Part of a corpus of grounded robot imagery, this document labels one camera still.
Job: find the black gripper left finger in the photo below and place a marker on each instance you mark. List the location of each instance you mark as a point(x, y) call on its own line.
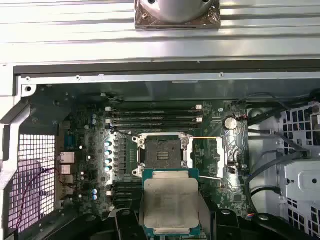
point(120, 225)

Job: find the green motherboard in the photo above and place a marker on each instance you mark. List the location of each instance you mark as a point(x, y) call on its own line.
point(212, 117)

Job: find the silver USB port block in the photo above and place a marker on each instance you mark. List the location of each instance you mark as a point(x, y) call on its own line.
point(67, 168)

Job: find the perforated metal drive cage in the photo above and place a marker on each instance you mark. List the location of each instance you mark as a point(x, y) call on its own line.
point(300, 175)

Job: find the round silver coin battery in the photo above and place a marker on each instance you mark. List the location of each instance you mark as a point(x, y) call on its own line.
point(230, 123)

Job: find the black RAM slot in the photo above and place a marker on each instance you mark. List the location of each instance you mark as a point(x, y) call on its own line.
point(150, 120)
point(150, 114)
point(150, 109)
point(126, 193)
point(150, 125)
point(127, 185)

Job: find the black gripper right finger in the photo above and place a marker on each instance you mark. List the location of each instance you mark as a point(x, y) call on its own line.
point(225, 225)

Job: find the finned board heatsink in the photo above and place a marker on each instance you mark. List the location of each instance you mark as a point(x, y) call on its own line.
point(113, 157)

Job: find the square brown base plate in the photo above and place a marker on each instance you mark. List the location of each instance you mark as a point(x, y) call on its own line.
point(140, 23)

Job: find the silver ethernet port block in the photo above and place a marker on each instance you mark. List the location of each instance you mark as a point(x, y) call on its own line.
point(67, 157)

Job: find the CPU socket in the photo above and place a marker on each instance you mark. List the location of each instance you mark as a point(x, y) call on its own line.
point(162, 147)

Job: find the open black PC case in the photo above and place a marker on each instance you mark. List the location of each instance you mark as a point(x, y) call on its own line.
point(150, 75)

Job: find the metal socket cover frame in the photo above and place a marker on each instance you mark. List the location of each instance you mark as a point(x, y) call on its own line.
point(221, 157)

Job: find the CPU with silver top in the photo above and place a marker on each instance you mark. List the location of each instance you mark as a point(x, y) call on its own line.
point(170, 200)

